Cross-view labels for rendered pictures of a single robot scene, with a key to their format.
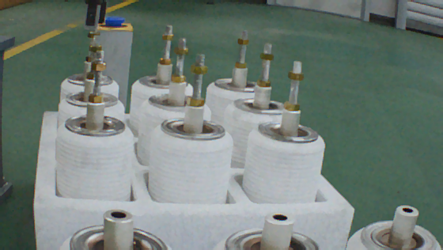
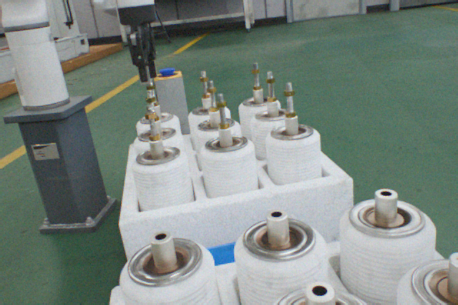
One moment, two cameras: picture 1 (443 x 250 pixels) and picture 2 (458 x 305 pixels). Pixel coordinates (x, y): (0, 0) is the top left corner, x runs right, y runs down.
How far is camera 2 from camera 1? 0.09 m
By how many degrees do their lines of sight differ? 9
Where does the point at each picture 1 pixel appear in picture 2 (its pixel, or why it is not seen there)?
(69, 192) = (147, 206)
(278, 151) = (285, 147)
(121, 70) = (181, 105)
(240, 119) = (260, 127)
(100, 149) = (163, 172)
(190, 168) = (227, 170)
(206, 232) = (247, 212)
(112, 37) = (169, 84)
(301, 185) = (307, 167)
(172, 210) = (220, 202)
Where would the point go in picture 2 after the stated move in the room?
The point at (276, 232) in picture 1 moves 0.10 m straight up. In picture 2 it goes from (275, 226) to (266, 132)
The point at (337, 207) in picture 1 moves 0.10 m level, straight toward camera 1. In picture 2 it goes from (338, 180) to (334, 210)
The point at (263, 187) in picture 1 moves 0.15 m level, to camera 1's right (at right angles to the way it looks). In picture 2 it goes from (280, 173) to (371, 167)
